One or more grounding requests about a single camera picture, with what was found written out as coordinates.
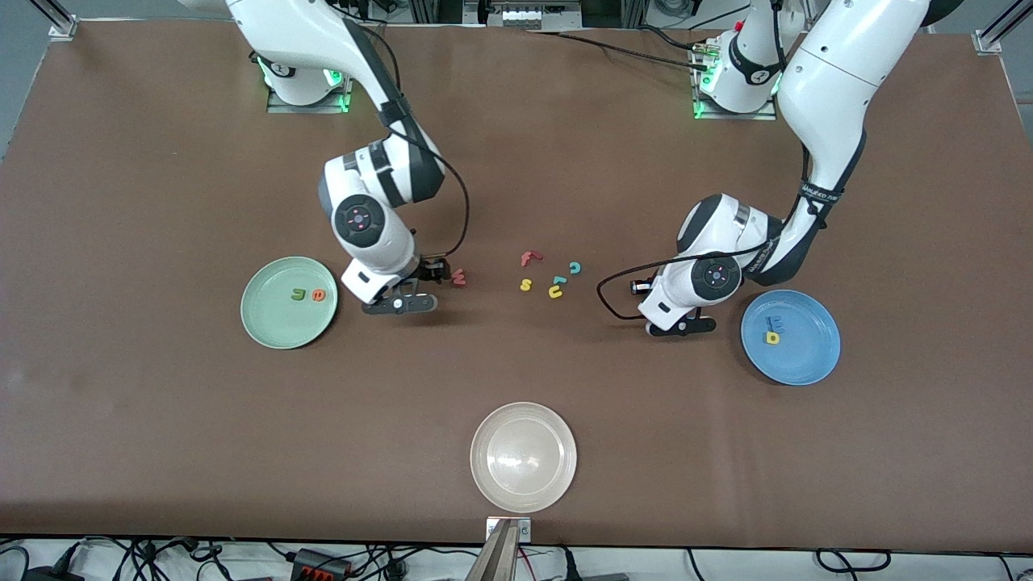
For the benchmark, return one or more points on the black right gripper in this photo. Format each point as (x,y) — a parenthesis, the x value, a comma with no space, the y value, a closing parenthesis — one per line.
(428,269)

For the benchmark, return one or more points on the red foam letter w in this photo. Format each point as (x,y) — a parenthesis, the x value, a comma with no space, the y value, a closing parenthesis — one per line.
(460,280)

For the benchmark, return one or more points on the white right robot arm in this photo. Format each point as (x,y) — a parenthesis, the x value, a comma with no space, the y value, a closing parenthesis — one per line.
(379,234)

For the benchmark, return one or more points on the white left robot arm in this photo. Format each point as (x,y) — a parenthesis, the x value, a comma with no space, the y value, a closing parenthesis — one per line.
(831,73)

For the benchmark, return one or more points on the red foam letter f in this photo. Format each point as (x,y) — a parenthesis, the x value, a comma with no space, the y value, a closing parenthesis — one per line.
(526,259)

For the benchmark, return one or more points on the pale green plate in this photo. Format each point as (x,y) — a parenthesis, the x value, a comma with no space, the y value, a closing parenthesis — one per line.
(274,323)

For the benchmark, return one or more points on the blue plate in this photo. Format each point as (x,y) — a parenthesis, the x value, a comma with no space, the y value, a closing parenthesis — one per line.
(807,355)

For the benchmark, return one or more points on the beige plate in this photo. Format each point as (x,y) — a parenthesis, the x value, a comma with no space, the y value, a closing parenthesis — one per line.
(523,457)

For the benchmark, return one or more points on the grey power strip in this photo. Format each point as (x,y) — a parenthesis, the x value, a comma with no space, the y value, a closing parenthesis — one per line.
(529,16)

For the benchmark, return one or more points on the black plug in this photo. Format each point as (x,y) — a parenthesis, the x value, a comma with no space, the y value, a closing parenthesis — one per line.
(393,570)

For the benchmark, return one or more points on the black power strip red switches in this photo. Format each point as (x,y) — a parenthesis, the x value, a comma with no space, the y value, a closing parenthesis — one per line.
(319,565)

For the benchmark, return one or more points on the black adapter box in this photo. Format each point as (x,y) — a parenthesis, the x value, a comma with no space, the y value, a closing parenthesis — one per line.
(52,574)

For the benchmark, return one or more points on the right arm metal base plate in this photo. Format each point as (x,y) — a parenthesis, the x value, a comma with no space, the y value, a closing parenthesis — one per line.
(311,107)

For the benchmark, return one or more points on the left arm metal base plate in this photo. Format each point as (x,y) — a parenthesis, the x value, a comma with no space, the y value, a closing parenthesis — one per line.
(767,115)

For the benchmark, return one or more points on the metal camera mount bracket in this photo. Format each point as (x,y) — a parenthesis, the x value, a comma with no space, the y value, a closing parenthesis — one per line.
(502,553)

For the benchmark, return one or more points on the metal table corner bracket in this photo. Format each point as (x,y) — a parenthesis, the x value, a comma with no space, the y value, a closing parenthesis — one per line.
(993,36)
(63,28)

